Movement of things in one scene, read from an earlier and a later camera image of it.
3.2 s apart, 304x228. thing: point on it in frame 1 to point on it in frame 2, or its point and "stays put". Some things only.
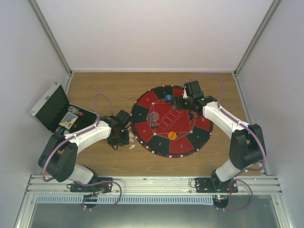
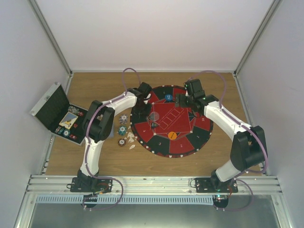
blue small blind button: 168,97 stays put
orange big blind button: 172,135 stays put
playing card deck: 68,120 stays put
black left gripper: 125,141 to 146,113
